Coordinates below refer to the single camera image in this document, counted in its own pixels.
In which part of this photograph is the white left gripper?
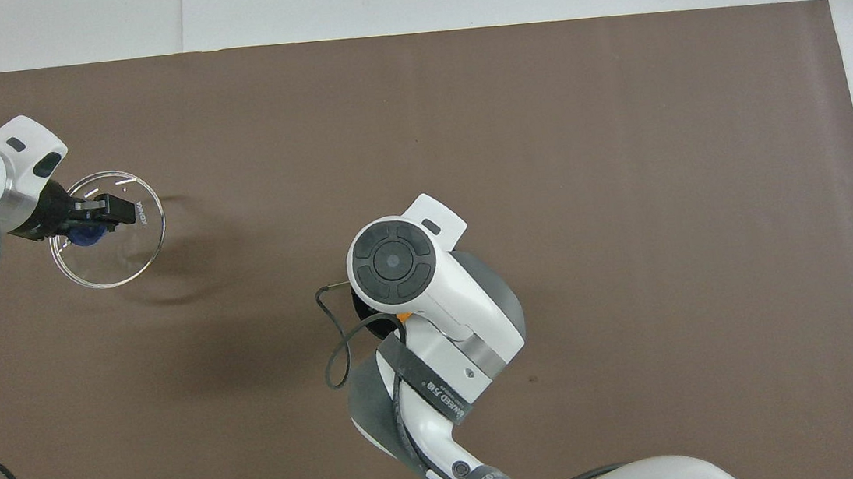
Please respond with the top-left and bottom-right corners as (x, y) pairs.
(0, 106), (139, 248)

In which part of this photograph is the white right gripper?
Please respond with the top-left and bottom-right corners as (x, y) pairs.
(400, 189), (470, 252)

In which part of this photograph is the glass lid with blue knob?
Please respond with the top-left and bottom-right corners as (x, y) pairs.
(43, 166), (171, 296)

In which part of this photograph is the dark pot with lavender handle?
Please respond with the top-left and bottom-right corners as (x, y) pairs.
(351, 280), (409, 350)

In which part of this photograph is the brown table mat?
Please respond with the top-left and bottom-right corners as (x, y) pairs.
(0, 0), (853, 479)

